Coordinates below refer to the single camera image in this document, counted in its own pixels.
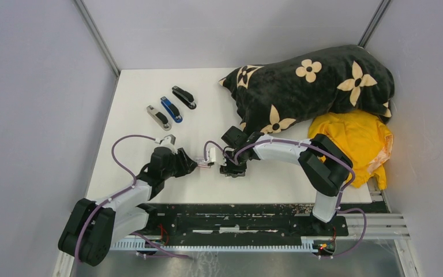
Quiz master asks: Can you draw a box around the yellow crumpled cloth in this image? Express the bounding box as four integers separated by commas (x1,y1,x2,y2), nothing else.
308,110,394,190

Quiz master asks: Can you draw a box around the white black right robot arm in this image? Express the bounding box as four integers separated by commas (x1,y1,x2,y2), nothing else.
220,126,356,235

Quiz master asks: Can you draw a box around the staple box with staples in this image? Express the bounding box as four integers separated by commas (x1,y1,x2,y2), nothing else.
194,158,212,169

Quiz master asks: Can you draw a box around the white slotted cable duct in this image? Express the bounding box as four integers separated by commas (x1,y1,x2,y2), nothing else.
110,236,337,254

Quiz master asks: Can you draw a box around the black floral plush pillow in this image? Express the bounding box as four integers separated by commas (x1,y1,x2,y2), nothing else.
219,45,395,134

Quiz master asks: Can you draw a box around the beige stapler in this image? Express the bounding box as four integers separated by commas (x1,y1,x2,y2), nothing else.
146,105,171,131

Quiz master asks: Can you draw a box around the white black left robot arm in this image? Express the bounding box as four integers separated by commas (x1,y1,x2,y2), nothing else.
58,147,197,266

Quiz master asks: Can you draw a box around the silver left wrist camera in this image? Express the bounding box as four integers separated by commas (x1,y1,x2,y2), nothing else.
155,134,177,154

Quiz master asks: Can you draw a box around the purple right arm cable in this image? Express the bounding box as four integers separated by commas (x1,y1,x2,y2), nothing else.
203,138,367,259

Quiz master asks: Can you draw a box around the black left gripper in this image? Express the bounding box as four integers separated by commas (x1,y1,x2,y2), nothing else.
162,147,198,179

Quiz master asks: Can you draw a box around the blue stapler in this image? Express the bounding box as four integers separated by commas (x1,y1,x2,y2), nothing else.
160,96,183,123

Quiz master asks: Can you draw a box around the black stapler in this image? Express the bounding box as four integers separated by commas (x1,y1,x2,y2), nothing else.
172,86,197,110

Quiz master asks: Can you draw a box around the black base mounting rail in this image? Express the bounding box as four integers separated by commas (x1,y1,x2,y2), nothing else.
139,203,396,247

